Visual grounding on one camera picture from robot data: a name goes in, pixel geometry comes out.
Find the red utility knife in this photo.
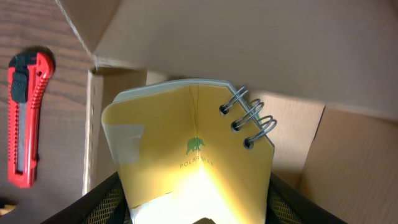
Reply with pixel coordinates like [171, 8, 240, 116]
[7, 51, 55, 189]

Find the cardboard box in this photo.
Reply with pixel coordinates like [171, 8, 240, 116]
[58, 0, 397, 223]

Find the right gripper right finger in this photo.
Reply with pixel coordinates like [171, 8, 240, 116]
[266, 173, 346, 224]

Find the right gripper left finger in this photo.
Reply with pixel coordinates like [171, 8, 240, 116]
[44, 173, 131, 224]

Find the black tape measure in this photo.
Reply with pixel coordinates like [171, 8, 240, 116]
[0, 198, 16, 217]

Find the yellow spiral notepad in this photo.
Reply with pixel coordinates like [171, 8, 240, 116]
[101, 79, 277, 223]

